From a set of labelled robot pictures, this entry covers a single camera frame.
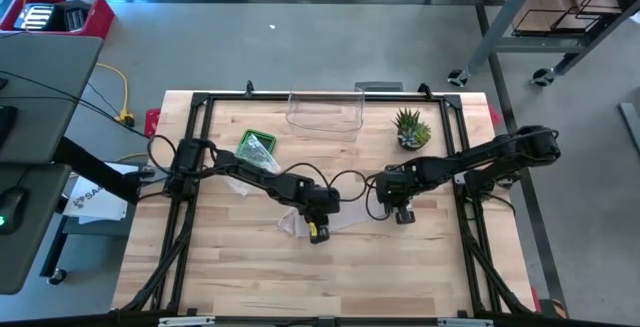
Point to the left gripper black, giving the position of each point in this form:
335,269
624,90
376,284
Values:
322,203

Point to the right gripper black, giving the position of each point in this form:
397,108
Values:
397,187

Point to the white elastic bandage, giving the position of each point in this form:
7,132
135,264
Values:
350,217

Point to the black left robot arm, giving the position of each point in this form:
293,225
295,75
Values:
260,179

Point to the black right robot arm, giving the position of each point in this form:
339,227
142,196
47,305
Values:
475,159

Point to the potted succulent plant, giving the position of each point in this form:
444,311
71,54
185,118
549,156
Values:
411,129

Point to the clear plastic bag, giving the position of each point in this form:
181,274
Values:
260,154

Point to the clear plastic bin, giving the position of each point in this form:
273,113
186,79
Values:
325,117

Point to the green container lid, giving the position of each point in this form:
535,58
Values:
248,138

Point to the red table edge pad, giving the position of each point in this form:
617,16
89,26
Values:
494,117
152,122

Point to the grey metal cart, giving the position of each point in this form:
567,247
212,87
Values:
540,44

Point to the white printed paper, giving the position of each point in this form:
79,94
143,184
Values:
95,202

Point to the black diagonal strut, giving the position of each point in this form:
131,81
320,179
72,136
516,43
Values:
95,169

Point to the grey metal bar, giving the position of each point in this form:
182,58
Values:
630,127

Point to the black desk leg with caster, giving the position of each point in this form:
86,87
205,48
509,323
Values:
56,277

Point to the red plastic crate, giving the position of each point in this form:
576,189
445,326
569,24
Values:
102,19

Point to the grey desk top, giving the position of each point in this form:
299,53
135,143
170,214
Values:
45,107
30,247

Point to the black computer mouse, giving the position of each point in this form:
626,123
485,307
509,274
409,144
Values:
12,209

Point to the black toaster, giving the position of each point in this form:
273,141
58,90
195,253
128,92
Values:
72,16

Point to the silver slotted appliance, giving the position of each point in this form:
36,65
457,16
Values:
35,17

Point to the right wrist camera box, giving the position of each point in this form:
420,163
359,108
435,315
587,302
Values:
404,215

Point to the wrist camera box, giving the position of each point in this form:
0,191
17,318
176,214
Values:
404,215
321,235

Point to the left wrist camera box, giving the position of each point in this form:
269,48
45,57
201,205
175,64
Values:
321,235

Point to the silver metal bracket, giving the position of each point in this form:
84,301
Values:
185,321
465,322

